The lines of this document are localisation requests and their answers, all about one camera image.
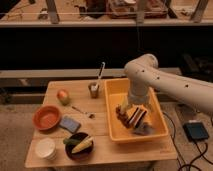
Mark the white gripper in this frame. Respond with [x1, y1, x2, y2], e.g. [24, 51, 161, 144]
[120, 94, 149, 114]

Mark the grey blue towel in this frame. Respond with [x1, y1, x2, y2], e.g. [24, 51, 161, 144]
[135, 122, 154, 136]

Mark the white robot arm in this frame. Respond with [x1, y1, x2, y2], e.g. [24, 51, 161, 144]
[124, 54, 213, 115]

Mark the black bowl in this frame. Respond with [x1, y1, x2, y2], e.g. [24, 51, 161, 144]
[64, 132, 94, 160]

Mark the red bowl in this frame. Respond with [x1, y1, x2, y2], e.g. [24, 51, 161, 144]
[32, 105, 61, 131]

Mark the striped black white block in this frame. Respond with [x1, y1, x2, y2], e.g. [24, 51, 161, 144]
[128, 107, 147, 127]

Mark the yellow plastic bin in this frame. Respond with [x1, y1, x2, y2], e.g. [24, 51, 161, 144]
[104, 78, 168, 143]

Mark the brown chocolate piece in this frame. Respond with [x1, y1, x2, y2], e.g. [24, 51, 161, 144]
[116, 106, 129, 128]

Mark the white utensil in cup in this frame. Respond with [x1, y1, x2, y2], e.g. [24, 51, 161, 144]
[91, 62, 105, 91]

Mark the brown cup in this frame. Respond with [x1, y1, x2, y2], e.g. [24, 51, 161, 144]
[88, 82, 99, 98]

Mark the metal spoon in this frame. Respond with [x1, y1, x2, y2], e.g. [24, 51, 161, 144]
[71, 106, 95, 119]

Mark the corn cob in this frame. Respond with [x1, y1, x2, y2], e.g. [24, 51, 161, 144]
[72, 136, 93, 154]

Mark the black foot pedal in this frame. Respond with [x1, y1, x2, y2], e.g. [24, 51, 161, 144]
[183, 122, 209, 142]

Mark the blue sponge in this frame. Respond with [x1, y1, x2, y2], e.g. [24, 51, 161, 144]
[59, 116, 81, 133]

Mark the green cucumber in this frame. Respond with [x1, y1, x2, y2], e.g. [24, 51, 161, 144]
[63, 138, 80, 145]

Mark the white cup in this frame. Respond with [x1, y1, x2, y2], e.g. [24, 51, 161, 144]
[35, 138, 56, 160]

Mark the black cable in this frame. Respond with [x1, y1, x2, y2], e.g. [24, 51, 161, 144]
[162, 109, 213, 171]

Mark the wooden shelf rail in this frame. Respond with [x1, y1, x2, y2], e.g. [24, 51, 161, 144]
[0, 67, 182, 79]

